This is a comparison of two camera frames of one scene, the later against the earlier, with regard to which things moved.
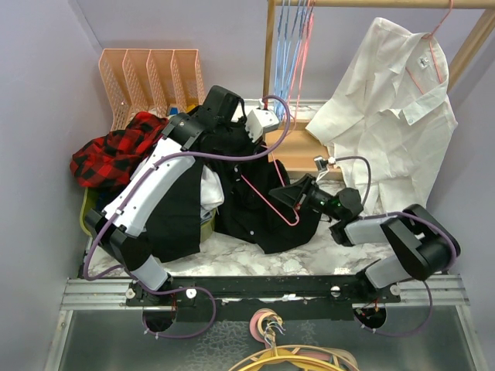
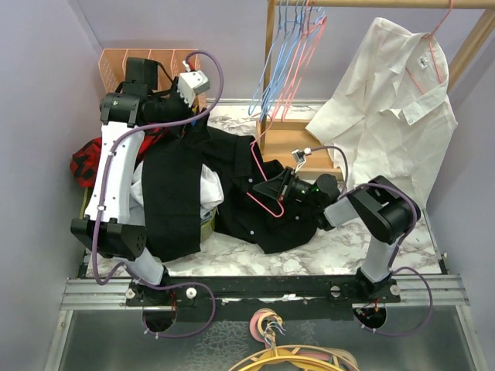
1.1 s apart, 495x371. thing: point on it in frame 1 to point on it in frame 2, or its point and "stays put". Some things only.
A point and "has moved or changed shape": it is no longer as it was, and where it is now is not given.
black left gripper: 249,147 to 187,110
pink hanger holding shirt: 432,49 stays put
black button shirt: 250,213 stays put
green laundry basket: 207,225 stays put
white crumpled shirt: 211,192 stays put
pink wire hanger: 291,224 has moved or changed shape
